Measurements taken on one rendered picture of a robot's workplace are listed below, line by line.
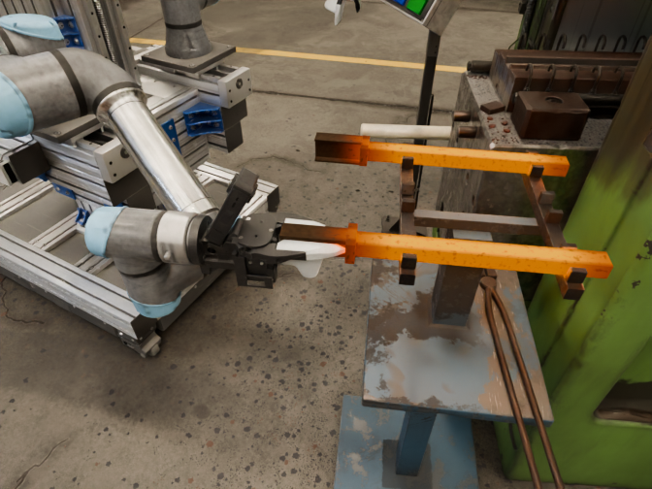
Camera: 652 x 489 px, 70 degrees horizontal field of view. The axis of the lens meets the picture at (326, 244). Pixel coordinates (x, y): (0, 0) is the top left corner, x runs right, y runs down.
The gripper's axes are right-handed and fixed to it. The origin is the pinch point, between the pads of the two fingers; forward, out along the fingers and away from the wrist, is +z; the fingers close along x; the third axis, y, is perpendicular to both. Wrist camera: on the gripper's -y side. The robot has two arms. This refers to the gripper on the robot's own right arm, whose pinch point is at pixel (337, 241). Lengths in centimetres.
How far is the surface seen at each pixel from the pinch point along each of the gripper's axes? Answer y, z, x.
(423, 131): 33, 19, -94
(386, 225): 95, 11, -120
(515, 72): -3, 32, -55
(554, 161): -0.9, 33.4, -23.1
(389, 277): 26.3, 9.0, -19.6
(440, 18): -1, 19, -98
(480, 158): -0.8, 21.5, -22.6
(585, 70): -3, 47, -58
